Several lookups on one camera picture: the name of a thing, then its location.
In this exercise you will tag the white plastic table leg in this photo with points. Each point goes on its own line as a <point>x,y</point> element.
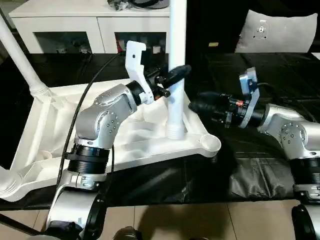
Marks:
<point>22,55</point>
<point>177,35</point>
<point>9,182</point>

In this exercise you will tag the white plastic table top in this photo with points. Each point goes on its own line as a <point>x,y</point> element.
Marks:
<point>140,140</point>

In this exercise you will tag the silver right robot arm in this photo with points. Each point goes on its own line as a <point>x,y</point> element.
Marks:
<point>295,145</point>

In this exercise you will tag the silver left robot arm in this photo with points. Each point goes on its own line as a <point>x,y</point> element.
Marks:
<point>100,130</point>

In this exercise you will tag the small yellow label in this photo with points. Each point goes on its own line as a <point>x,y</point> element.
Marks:
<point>213,44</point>

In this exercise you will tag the black tall cabinet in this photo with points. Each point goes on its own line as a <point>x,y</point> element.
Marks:
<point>210,22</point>

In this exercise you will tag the black table mat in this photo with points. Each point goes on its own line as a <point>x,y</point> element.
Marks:
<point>270,170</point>

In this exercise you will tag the grey carry case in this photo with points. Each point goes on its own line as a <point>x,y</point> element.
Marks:
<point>140,4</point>

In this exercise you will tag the light grey cushion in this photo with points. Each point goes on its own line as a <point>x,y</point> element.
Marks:
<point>275,32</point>

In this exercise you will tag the white glass-door cabinet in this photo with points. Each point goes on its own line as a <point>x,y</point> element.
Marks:
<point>75,25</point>

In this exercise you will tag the black robot foot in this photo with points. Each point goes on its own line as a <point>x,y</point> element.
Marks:
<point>127,234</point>

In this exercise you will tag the black work table leg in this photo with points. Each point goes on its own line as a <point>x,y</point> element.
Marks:
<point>19,225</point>

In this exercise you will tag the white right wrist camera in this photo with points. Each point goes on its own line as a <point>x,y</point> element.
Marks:
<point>249,87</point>

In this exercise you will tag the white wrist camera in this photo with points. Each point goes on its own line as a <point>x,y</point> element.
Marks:
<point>136,62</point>
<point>249,87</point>

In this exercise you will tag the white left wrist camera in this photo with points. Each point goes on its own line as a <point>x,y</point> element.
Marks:
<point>136,62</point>

